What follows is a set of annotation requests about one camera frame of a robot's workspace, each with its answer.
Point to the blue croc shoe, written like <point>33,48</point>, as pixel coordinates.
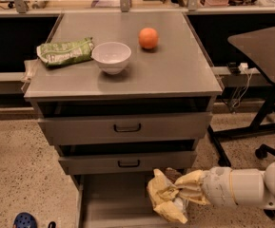
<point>24,220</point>

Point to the grey top drawer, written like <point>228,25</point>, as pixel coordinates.
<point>99,129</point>

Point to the green chip bag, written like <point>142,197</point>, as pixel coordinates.
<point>58,54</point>

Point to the black drawer handle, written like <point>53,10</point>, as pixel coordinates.
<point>128,164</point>
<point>127,128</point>

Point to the black top drawer handle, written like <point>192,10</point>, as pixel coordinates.
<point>127,128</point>

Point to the grey drawer cabinet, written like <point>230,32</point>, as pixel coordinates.
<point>173,77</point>

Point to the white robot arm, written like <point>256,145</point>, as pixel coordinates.
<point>249,187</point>

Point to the grey middle drawer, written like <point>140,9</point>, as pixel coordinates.
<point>102,164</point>

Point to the white power adapter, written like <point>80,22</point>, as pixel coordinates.
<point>243,67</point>

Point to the black middle drawer handle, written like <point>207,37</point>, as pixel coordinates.
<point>128,164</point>

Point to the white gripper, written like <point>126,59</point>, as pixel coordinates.
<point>217,184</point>

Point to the brown chip bag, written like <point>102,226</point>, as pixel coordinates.
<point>165,200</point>

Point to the white bowl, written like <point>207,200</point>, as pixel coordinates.
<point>111,57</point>

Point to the grey bottom drawer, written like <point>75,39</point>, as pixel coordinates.
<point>118,200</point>

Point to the orange fruit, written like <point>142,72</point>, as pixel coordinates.
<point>148,38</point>

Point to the grey drawer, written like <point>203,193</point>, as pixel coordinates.
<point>118,200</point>
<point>99,129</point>
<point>102,164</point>

